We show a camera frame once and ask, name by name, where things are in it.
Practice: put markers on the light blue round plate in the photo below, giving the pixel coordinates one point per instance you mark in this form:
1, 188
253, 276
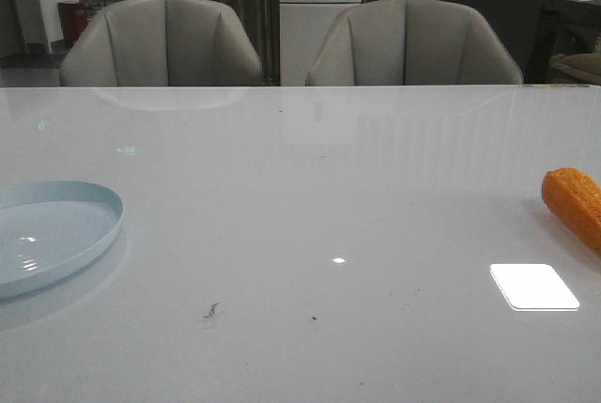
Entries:
53, 229

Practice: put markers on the orange plastic corn cob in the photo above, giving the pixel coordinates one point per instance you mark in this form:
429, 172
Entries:
574, 197

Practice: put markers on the right beige upholstered chair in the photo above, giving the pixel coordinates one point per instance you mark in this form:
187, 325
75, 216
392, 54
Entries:
412, 42

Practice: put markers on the beige upholstered chair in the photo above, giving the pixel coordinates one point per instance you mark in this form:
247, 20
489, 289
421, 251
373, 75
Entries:
412, 42
163, 43

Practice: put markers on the left beige upholstered chair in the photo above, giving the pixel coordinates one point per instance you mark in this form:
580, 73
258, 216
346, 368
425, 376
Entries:
163, 43

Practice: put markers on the red trash bin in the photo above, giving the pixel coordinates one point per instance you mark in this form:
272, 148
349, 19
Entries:
73, 19

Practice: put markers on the dark armchair with cushion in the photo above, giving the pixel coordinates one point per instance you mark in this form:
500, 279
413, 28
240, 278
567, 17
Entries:
564, 27

